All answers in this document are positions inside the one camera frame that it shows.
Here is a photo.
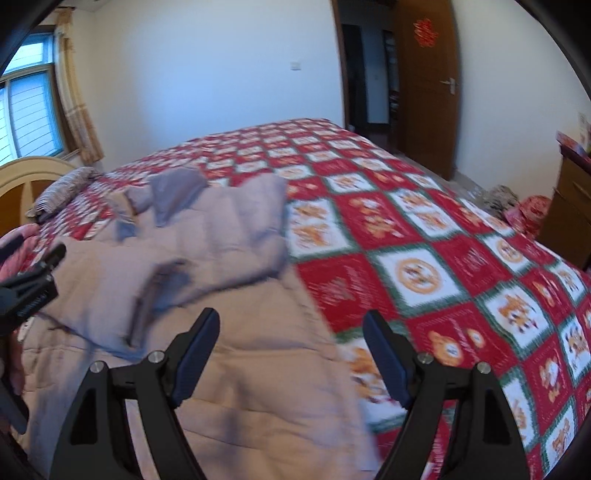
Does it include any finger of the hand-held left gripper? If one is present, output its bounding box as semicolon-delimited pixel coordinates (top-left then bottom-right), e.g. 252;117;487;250
9;243;68;283

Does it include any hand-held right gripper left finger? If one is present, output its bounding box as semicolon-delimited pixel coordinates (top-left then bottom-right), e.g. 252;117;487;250
48;307;221;480

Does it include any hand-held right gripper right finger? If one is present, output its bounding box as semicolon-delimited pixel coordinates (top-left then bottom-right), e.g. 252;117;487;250
362;310;532;480

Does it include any beige down coat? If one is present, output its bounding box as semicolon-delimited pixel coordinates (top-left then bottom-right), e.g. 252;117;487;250
18;168;384;480

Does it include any pink striped cloth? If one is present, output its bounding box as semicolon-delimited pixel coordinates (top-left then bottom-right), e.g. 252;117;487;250
0;226;42;273

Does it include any striped pillow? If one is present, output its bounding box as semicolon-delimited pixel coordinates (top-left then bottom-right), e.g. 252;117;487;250
27;166;102;224

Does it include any cream wooden headboard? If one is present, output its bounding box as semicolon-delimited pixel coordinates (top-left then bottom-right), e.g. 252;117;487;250
0;157;79;241

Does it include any red checked printed blanket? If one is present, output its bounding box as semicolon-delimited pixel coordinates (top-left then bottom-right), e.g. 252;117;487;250
28;117;591;480

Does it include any window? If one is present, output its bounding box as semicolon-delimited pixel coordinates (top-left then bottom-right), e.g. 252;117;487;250
0;32;65;167

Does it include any beige curtain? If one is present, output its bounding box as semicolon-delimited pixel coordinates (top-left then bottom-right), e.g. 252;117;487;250
53;9;105;164

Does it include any grey patterned cloth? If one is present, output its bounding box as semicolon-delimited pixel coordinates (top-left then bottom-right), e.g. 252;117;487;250
482;185;520;215

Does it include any red bag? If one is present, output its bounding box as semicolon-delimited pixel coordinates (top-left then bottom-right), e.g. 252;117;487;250
505;195;552;238

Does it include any wooden dresser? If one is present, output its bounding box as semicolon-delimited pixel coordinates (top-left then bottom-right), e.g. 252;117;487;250
538;143;591;273

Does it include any brown wooden door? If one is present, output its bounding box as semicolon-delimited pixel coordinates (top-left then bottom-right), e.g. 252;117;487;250
394;0;462;181

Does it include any red box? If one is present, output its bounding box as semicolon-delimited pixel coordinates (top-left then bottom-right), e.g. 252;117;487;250
556;131;591;169

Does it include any red paper door decoration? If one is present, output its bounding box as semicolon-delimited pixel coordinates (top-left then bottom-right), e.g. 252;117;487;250
412;17;435;47

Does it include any brown door frame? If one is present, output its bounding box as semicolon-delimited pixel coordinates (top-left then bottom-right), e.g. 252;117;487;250
330;0;352;131

